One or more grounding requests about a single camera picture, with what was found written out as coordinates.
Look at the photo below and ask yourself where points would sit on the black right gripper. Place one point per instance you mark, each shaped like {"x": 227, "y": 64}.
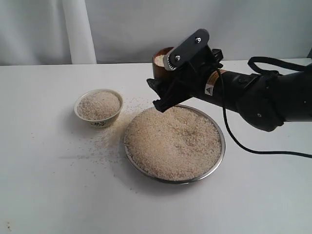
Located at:
{"x": 204, "y": 78}

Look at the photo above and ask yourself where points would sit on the brown wooden cup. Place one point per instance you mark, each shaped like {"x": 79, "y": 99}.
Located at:
{"x": 159, "y": 71}

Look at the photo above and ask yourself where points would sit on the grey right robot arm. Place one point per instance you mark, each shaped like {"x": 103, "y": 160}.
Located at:
{"x": 276, "y": 92}

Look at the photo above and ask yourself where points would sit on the steel basin of rice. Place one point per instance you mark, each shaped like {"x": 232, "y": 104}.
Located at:
{"x": 180, "y": 146}

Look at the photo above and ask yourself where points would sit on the small white ceramic bowl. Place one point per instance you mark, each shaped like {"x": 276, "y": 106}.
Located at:
{"x": 100, "y": 107}

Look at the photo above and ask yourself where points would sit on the spilled rice on table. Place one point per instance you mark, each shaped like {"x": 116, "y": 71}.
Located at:
{"x": 104, "y": 146}

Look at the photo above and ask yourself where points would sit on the white backdrop curtain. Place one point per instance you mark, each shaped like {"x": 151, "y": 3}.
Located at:
{"x": 37, "y": 32}

